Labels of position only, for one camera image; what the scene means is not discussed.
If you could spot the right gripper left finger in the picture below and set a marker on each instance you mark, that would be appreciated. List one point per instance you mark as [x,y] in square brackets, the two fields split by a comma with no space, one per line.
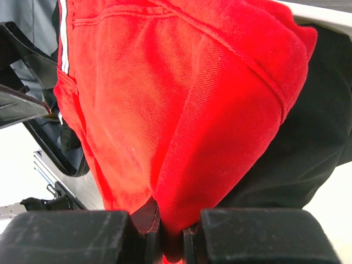
[81,236]

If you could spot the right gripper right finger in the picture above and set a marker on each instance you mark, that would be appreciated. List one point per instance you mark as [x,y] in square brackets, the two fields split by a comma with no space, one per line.
[253,235]

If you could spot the black garment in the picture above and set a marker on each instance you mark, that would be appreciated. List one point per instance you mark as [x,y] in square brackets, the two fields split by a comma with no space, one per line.
[314,139]

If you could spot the red garment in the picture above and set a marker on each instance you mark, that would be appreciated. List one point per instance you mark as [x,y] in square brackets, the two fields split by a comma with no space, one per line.
[177,100]

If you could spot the yellow Pikachu suitcase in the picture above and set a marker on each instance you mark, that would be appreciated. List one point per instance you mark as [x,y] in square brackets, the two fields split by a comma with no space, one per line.
[33,49]

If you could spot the white plastic basin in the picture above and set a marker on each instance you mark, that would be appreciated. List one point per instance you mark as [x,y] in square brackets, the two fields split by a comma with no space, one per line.
[335,20]

